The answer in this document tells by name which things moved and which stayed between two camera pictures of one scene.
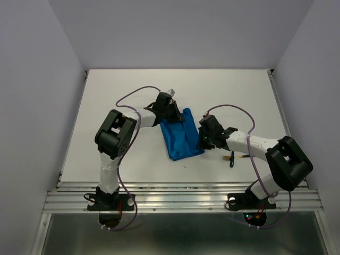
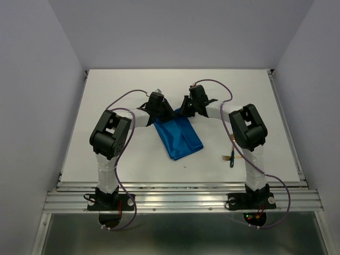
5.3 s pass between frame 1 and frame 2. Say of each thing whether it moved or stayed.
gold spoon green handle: stayed
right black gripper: moved
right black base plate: stayed
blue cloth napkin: moved
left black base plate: stayed
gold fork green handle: stayed
